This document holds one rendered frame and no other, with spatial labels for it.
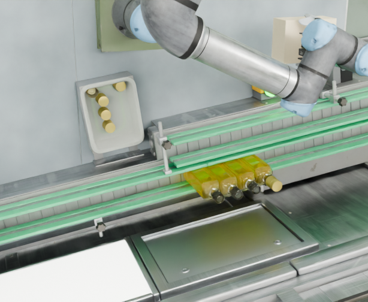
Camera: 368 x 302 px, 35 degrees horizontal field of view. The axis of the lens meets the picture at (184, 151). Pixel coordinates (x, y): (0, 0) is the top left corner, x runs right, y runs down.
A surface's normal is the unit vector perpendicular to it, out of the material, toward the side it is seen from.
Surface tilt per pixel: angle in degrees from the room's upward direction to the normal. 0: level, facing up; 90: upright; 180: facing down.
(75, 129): 0
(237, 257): 90
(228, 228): 90
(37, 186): 90
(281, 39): 90
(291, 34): 0
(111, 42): 2
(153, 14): 49
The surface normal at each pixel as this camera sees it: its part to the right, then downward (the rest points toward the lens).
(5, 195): -0.14, -0.92
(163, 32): -0.29, 0.69
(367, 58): 0.32, 0.31
